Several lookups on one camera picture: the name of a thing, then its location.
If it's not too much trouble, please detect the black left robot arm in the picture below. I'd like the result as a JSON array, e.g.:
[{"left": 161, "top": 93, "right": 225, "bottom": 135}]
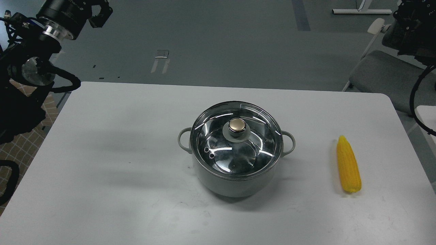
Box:
[{"left": 0, "top": 0, "right": 113, "bottom": 211}]

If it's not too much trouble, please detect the yellow corn cob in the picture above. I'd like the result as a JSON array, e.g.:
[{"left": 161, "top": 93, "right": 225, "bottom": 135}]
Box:
[{"left": 336, "top": 135, "right": 362, "bottom": 193}]

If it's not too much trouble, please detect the glass lid with gold knob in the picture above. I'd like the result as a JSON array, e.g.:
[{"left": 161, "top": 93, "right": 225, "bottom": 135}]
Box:
[{"left": 189, "top": 101, "right": 288, "bottom": 180}]

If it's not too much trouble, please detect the white desk leg base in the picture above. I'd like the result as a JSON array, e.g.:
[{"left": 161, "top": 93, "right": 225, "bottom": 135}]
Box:
[{"left": 331, "top": 0, "right": 393, "bottom": 15}]

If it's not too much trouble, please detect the grey office chair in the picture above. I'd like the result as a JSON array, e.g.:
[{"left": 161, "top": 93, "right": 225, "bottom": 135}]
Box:
[{"left": 342, "top": 18, "right": 424, "bottom": 114}]

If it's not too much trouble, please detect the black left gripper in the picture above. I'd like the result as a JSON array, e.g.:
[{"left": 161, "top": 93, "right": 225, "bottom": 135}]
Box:
[{"left": 36, "top": 0, "right": 113, "bottom": 40}]

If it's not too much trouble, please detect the grey pot with steel rim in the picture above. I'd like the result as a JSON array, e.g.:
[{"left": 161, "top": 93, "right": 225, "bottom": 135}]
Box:
[{"left": 177, "top": 125, "right": 296, "bottom": 198}]

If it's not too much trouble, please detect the white side table corner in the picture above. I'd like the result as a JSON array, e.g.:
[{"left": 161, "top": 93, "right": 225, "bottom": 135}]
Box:
[{"left": 414, "top": 105, "right": 436, "bottom": 155}]

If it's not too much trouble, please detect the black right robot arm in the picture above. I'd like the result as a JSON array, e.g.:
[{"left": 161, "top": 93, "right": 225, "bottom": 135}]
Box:
[{"left": 393, "top": 0, "right": 436, "bottom": 136}]

